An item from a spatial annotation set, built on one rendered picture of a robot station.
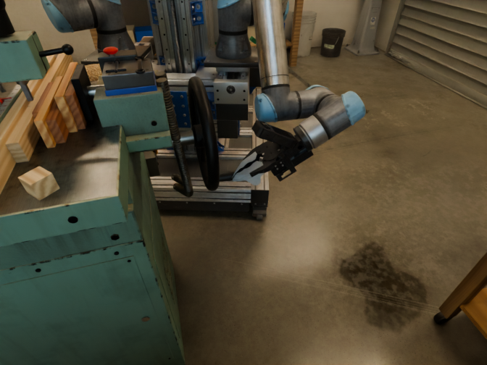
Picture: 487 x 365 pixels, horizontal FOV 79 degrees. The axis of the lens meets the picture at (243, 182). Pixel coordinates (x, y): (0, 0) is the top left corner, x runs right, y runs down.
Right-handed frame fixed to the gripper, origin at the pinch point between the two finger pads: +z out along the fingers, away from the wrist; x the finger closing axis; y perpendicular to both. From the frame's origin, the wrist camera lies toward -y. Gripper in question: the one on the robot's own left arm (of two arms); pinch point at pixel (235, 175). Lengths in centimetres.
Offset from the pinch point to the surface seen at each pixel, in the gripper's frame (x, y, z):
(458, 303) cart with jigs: -27, 86, -38
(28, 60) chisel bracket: 5.3, -44.2, 16.2
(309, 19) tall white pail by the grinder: 297, 110, -131
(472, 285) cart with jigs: -27, 76, -43
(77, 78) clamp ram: 5.6, -37.4, 12.5
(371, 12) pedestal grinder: 291, 146, -201
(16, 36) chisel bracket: 8, -48, 15
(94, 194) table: -18.8, -28.0, 15.2
